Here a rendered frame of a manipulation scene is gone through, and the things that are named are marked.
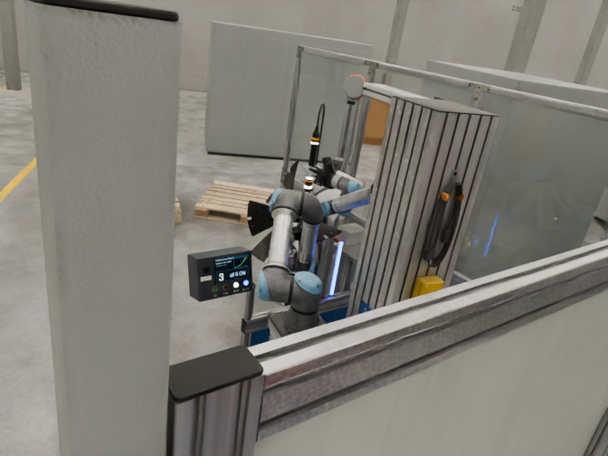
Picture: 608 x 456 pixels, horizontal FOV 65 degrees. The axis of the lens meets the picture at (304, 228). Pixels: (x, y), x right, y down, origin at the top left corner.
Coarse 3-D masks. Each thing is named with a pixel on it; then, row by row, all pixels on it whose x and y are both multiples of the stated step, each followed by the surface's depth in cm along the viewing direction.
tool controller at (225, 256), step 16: (192, 256) 202; (208, 256) 201; (224, 256) 204; (240, 256) 209; (192, 272) 203; (208, 272) 201; (240, 272) 210; (192, 288) 205; (208, 288) 202; (240, 288) 211
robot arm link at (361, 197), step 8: (360, 192) 223; (368, 192) 219; (336, 200) 235; (344, 200) 230; (352, 200) 226; (360, 200) 223; (368, 200) 220; (328, 208) 237; (336, 208) 235; (344, 208) 232; (352, 208) 231
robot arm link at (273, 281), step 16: (288, 192) 213; (304, 192) 216; (272, 208) 213; (288, 208) 209; (288, 224) 207; (272, 240) 204; (288, 240) 204; (272, 256) 199; (288, 256) 202; (272, 272) 193; (288, 272) 196; (272, 288) 190; (288, 288) 190
